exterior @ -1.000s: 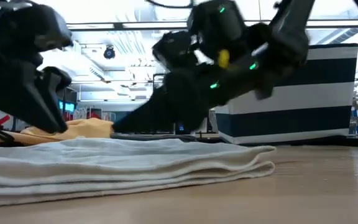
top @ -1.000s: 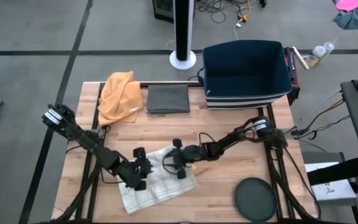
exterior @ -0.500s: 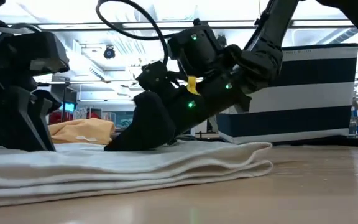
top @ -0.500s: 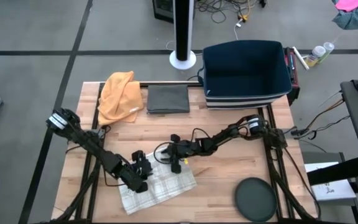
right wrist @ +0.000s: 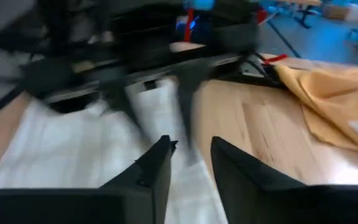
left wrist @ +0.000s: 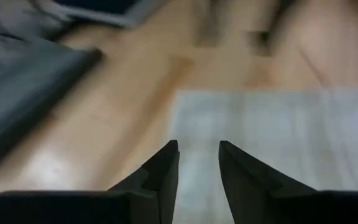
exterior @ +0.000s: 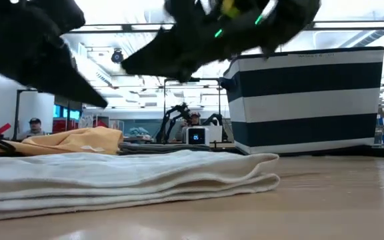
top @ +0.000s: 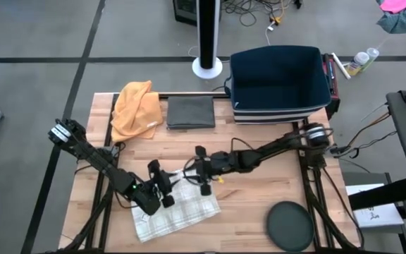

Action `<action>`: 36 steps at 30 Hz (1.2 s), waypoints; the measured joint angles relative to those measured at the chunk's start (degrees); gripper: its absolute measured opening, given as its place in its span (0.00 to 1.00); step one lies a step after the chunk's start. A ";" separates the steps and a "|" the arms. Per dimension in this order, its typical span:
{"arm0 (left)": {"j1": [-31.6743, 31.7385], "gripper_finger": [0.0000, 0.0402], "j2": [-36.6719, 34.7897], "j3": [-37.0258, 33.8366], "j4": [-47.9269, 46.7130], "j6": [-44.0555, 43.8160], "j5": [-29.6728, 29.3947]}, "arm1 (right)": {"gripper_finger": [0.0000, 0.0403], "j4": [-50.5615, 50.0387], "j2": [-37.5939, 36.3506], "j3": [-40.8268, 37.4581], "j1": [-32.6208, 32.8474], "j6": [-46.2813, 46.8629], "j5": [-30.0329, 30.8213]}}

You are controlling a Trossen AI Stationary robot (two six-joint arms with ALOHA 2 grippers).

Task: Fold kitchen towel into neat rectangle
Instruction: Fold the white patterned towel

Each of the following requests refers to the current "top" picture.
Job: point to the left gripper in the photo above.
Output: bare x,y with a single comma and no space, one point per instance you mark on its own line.
153,194

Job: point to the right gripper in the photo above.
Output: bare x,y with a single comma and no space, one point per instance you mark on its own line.
217,164

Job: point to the white cloth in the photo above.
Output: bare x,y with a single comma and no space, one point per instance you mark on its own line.
189,211

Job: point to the grey kitchen towel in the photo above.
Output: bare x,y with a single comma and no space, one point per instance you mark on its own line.
190,113

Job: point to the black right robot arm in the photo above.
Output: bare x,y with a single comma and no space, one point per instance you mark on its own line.
280,144

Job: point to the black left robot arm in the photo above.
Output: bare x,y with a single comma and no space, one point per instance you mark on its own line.
97,162

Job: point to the yellow towel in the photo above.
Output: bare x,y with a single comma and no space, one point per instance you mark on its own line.
136,109

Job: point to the white handwritten paper tag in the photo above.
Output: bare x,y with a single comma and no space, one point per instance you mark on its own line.
145,218

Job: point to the dark green round plate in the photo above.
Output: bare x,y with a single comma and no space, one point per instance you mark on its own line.
289,225

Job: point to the navy white striped fabric bin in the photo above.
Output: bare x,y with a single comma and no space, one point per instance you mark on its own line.
277,77

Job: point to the white black tower fan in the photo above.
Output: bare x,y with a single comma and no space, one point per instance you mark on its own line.
206,35

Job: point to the red black tool case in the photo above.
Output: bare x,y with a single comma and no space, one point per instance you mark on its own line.
333,81

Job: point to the black box on floor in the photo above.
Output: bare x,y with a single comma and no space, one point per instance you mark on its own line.
185,12

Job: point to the yellow power plug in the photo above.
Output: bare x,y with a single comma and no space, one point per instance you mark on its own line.
276,20

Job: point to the white plastic tube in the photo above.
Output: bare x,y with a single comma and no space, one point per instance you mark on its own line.
340,65

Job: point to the white printed box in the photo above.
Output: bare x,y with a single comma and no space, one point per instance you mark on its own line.
375,215

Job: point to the black padded bar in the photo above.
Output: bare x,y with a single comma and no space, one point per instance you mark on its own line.
382,194

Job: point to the green bottle white cap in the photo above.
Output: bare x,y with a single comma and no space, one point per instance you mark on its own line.
372,53

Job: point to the pink cloth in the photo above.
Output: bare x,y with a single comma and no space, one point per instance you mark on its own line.
397,5

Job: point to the black metal table rail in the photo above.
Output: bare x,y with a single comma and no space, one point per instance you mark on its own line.
189,94

